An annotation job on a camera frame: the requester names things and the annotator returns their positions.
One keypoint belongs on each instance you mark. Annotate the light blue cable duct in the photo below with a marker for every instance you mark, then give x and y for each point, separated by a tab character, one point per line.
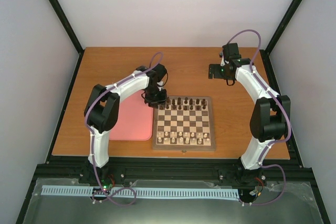
142	193

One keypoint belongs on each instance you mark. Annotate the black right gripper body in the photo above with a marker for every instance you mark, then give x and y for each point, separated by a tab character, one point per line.
220	74

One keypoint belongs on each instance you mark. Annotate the black aluminium frame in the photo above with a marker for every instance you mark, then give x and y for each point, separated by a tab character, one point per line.
66	167

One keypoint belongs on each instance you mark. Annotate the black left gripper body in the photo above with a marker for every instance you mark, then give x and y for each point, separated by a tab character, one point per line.
154	97

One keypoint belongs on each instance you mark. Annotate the wooden chess board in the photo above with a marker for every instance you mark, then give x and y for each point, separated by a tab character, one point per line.
197	121

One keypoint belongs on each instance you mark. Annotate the pink plastic tray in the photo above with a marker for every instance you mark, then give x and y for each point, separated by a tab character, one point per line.
135	120

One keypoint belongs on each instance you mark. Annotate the grey metal base plate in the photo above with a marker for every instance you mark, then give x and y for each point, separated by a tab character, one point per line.
278	203

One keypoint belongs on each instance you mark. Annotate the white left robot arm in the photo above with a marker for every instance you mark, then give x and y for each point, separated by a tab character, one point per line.
102	109

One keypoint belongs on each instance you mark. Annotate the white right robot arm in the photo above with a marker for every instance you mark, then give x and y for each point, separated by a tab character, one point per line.
270	120

